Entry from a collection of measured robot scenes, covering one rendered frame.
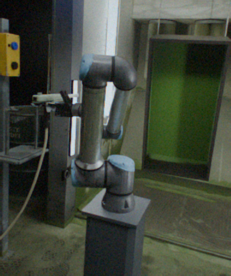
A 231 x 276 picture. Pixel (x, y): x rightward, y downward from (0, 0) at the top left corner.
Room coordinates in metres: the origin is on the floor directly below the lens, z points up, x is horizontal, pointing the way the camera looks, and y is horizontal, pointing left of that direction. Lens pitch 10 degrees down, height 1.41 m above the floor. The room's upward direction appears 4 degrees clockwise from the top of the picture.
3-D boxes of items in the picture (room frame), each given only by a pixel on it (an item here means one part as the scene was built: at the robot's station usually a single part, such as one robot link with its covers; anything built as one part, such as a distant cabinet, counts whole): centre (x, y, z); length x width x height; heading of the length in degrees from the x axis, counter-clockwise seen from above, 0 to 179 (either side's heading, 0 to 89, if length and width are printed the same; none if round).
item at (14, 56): (1.86, 0.70, 1.42); 0.12 x 0.06 x 0.26; 160
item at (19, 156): (1.83, 0.60, 0.95); 0.26 x 0.15 x 0.32; 160
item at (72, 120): (2.28, 0.35, 0.96); 0.06 x 0.02 x 0.63; 160
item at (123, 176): (1.49, -0.04, 0.83); 0.17 x 0.15 x 0.18; 97
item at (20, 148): (1.84, 0.62, 0.78); 0.31 x 0.23 x 0.01; 160
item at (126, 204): (1.49, -0.05, 0.69); 0.19 x 0.19 x 0.10
